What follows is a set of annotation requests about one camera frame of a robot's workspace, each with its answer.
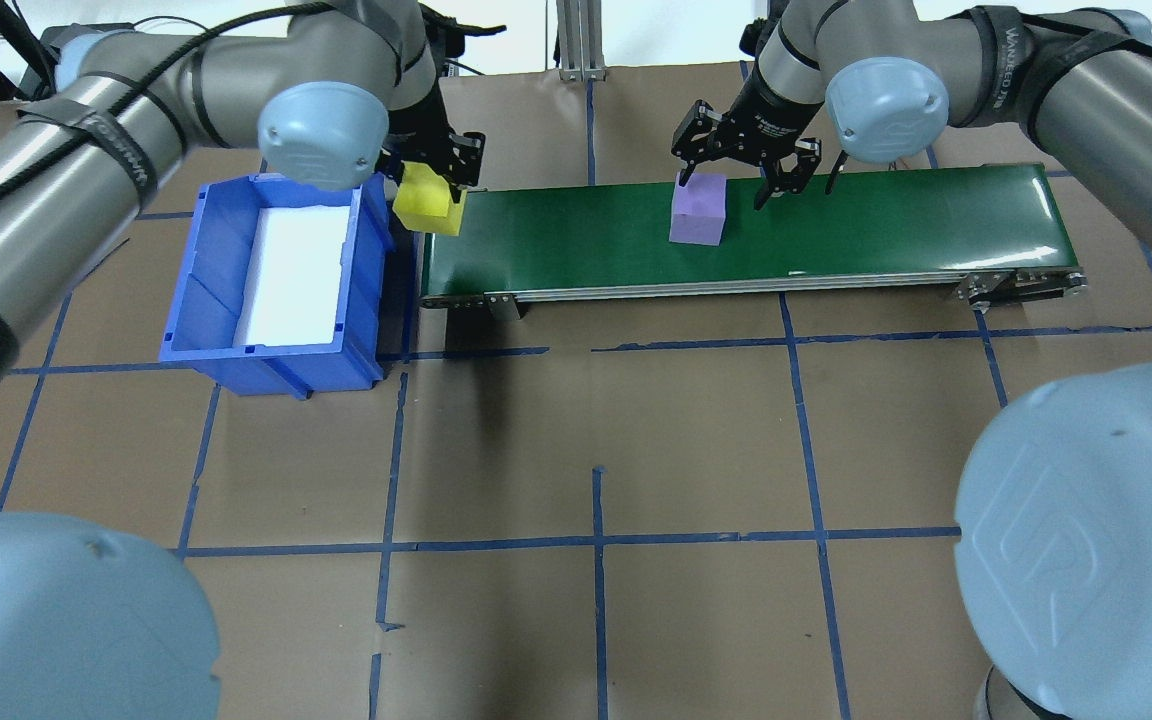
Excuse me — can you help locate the aluminium frame post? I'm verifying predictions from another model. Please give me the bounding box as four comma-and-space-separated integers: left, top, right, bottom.
556, 0, 609, 81

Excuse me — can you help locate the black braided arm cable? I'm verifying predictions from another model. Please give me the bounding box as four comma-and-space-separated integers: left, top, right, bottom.
0, 0, 357, 241

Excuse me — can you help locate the purple foam block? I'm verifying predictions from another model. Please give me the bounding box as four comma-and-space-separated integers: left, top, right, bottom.
669, 172, 729, 247

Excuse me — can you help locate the green conveyor belt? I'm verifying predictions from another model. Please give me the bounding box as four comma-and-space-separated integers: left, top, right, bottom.
418, 162, 1089, 323

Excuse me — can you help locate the blue plastic storage bin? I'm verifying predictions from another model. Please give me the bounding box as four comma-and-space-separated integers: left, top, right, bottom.
158, 172, 399, 399

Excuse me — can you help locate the yellow foam block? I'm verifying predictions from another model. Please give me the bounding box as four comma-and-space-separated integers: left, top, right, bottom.
393, 162, 465, 237

